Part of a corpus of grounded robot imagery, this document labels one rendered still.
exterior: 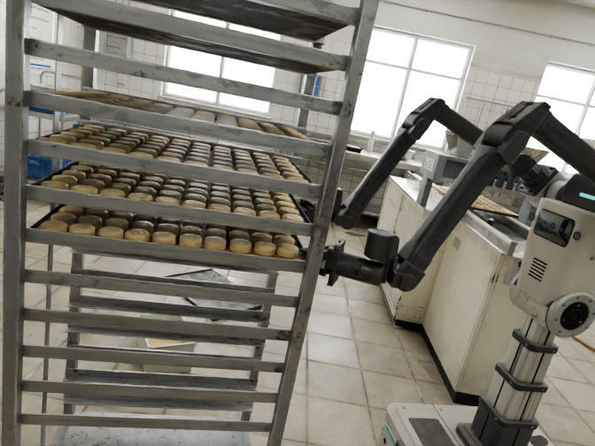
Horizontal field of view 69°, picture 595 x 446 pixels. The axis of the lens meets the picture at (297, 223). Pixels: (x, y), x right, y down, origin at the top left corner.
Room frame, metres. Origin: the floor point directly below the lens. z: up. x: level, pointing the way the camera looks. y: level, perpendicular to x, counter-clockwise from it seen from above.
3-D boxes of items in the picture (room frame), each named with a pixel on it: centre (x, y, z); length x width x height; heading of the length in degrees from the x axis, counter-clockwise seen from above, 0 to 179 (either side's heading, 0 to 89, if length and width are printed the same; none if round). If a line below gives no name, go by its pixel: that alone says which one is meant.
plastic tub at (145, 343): (1.86, 0.52, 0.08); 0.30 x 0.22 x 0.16; 31
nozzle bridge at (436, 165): (2.79, -1.10, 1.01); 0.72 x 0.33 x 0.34; 91
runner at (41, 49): (0.89, 0.25, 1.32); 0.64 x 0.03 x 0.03; 103
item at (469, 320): (2.29, -1.10, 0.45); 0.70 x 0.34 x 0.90; 1
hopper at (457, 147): (2.79, -1.10, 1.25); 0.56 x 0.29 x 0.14; 91
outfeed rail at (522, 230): (2.91, -1.24, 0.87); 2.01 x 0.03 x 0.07; 1
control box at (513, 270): (1.92, -1.11, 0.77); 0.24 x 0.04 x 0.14; 91
